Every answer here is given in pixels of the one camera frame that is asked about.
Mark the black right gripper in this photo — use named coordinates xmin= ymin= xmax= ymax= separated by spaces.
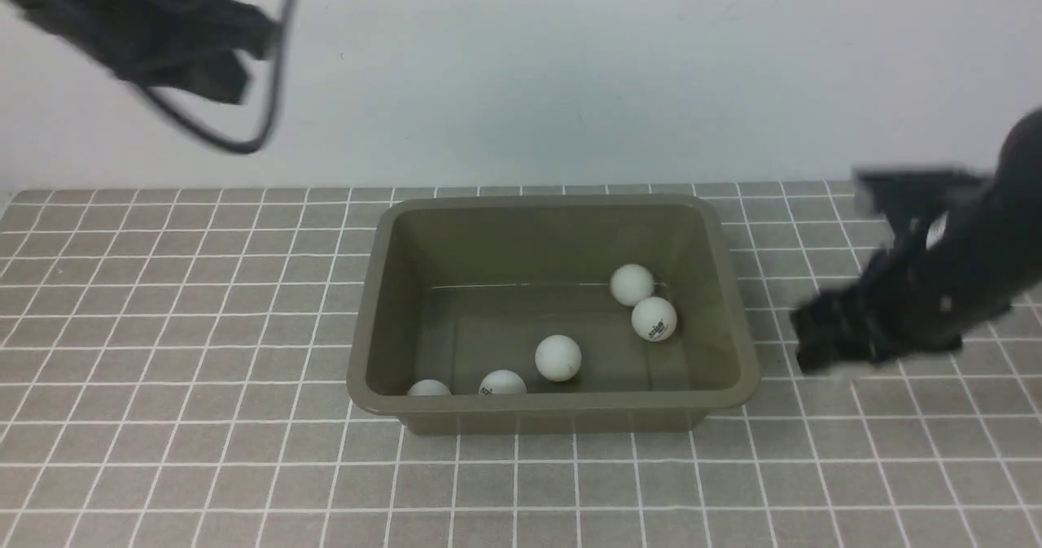
xmin=791 ymin=250 xmax=1014 ymax=376

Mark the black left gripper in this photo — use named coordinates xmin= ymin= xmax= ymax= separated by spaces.
xmin=7 ymin=0 xmax=282 ymax=105

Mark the white printed ball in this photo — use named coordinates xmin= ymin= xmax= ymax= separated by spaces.
xmin=630 ymin=296 xmax=678 ymax=343
xmin=479 ymin=369 xmax=528 ymax=395

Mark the plain white ping-pong ball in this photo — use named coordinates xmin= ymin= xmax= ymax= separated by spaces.
xmin=609 ymin=265 xmax=655 ymax=308

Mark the olive green plastic bin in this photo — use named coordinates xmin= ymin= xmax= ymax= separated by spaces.
xmin=346 ymin=193 xmax=760 ymax=435

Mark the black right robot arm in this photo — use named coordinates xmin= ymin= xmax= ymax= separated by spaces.
xmin=790 ymin=109 xmax=1041 ymax=376

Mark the grey white-grid table mat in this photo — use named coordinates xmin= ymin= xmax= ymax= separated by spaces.
xmin=1 ymin=181 xmax=1041 ymax=547

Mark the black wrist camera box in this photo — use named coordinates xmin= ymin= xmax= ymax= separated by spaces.
xmin=853 ymin=167 xmax=991 ymax=239

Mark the black cable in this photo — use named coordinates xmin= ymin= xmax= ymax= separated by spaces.
xmin=134 ymin=0 xmax=314 ymax=156

